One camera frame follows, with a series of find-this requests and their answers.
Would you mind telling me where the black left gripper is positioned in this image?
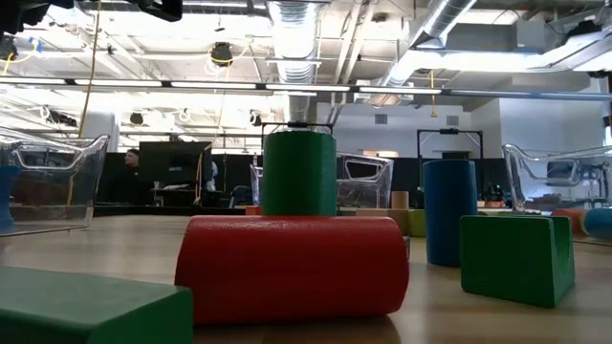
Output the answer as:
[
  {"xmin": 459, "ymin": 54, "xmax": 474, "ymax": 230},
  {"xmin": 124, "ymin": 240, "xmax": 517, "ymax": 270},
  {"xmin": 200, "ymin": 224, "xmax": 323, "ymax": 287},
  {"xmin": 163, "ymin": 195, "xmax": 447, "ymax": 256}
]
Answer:
[{"xmin": 137, "ymin": 0, "xmax": 185, "ymax": 23}]

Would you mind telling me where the green cylinder block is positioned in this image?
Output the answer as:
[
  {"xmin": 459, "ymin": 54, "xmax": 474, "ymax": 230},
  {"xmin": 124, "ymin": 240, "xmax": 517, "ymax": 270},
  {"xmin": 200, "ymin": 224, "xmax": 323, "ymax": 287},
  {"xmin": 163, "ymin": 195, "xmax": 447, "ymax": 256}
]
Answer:
[{"xmin": 262, "ymin": 130, "xmax": 339, "ymax": 217}]

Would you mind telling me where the blue arch block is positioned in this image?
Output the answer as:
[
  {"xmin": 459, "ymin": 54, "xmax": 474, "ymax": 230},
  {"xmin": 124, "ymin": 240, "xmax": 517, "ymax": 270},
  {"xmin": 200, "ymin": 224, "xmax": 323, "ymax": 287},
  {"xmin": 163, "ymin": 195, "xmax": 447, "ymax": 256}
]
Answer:
[{"xmin": 0, "ymin": 163, "xmax": 19, "ymax": 234}]

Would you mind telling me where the light green arch block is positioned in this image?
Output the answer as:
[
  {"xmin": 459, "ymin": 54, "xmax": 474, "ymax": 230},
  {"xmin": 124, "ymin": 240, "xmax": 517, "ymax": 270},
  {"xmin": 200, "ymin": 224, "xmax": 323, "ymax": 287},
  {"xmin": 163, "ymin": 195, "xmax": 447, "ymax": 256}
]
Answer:
[{"xmin": 407, "ymin": 208, "xmax": 426, "ymax": 239}]

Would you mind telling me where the orange-red cylinder block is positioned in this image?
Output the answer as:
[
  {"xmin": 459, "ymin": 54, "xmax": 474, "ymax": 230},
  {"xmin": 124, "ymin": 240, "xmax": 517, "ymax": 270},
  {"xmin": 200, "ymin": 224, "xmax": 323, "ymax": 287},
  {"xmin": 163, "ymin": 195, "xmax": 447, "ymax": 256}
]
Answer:
[{"xmin": 550, "ymin": 207, "xmax": 588, "ymax": 236}]

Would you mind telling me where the black ceiling dome fixture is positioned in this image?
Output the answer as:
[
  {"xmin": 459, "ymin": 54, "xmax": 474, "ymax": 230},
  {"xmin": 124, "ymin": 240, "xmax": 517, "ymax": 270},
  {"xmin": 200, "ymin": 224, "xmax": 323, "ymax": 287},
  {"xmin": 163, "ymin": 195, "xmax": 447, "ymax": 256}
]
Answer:
[{"xmin": 209, "ymin": 41, "xmax": 235, "ymax": 68}]

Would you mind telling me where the black monitor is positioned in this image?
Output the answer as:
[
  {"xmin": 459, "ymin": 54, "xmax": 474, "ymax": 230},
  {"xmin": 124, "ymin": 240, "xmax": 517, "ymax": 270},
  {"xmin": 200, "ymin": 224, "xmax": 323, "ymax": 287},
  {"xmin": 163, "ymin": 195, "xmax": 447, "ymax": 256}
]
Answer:
[{"xmin": 138, "ymin": 140, "xmax": 213, "ymax": 192}]

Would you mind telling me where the person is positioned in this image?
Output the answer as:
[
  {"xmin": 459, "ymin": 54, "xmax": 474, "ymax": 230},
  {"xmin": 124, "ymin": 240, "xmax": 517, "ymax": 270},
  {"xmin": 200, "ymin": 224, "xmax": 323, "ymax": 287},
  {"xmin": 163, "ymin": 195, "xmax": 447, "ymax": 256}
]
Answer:
[{"xmin": 107, "ymin": 147, "xmax": 150, "ymax": 204}]

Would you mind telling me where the clear plastic bin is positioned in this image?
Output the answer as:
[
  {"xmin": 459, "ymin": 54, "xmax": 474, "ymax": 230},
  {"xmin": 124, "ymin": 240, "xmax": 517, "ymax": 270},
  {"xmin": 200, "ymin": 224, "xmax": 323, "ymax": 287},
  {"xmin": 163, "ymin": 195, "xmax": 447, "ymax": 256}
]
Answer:
[
  {"xmin": 250, "ymin": 151, "xmax": 395, "ymax": 210},
  {"xmin": 501, "ymin": 142, "xmax": 612, "ymax": 247},
  {"xmin": 0, "ymin": 125, "xmax": 111, "ymax": 239}
]

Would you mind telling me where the red cylinder block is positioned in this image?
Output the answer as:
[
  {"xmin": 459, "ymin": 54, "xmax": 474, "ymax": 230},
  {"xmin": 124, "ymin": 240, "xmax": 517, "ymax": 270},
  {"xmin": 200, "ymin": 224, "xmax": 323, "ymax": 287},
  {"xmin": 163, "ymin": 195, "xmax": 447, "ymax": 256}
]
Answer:
[{"xmin": 174, "ymin": 214, "xmax": 410, "ymax": 327}]

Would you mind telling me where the green thick block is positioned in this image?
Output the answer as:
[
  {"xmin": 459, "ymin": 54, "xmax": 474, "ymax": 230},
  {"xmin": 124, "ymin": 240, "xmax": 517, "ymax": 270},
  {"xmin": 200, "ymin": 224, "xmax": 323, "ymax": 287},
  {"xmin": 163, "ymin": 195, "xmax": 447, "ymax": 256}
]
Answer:
[{"xmin": 459, "ymin": 214, "xmax": 577, "ymax": 309}]

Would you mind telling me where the silver air duct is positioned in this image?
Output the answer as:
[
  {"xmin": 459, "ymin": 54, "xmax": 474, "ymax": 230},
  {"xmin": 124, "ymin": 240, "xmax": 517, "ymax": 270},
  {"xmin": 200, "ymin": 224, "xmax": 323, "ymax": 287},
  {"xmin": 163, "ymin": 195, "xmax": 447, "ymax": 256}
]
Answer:
[
  {"xmin": 372, "ymin": 0, "xmax": 479, "ymax": 104},
  {"xmin": 266, "ymin": 0, "xmax": 332, "ymax": 126}
]

